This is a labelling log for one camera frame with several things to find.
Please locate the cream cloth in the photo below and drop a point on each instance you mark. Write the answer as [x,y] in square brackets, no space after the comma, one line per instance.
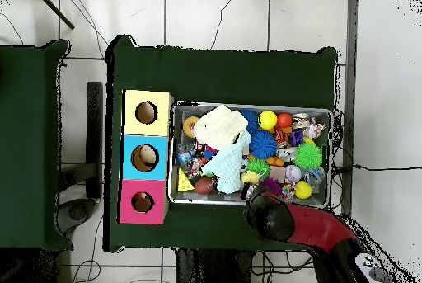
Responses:
[221,126]

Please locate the mint green cloth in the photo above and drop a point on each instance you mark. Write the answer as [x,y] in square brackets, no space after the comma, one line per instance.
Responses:
[227,164]

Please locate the yellow plush toy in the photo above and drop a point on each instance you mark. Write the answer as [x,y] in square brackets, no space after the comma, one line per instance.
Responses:
[249,177]

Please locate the brown plush bear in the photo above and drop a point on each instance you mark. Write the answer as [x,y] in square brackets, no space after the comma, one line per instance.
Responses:
[142,196]

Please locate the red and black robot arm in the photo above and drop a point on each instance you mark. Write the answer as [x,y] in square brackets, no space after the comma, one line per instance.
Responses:
[316,227]

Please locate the wooden box with three holes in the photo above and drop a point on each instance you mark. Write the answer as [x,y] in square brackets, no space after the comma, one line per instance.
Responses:
[161,124]

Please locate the silver mesh bin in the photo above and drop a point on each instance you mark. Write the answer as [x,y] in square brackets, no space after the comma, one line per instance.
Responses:
[204,199]

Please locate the toy burger bun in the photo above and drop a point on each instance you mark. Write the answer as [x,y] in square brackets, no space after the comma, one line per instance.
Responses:
[188,127]

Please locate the yellow toy cheese wedge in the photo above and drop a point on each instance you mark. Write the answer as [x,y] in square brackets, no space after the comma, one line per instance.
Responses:
[184,184]

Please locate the blue spiky ball with eyes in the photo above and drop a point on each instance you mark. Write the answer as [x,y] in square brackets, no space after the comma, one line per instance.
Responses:
[262,144]

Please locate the small green spiky ball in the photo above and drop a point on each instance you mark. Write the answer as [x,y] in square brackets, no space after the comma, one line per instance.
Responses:
[258,166]

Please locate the large yellow ball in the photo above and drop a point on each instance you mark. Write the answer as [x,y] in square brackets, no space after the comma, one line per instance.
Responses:
[268,120]

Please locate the dark green table cloth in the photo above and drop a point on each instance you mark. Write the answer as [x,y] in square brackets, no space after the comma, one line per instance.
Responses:
[33,180]
[214,75]

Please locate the purple spiky ball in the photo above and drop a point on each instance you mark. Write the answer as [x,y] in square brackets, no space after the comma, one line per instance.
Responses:
[271,185]

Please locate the large green spiky ball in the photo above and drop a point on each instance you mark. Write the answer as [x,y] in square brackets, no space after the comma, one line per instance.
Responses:
[307,156]

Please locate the black upright panel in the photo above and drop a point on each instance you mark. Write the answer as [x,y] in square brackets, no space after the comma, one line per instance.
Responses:
[94,151]

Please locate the grey stand base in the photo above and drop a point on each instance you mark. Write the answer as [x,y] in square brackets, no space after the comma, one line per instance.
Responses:
[75,213]

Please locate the black tripod leg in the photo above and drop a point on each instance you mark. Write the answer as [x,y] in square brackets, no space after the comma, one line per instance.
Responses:
[54,9]

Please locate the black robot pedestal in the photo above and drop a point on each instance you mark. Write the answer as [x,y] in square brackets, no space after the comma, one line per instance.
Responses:
[211,266]

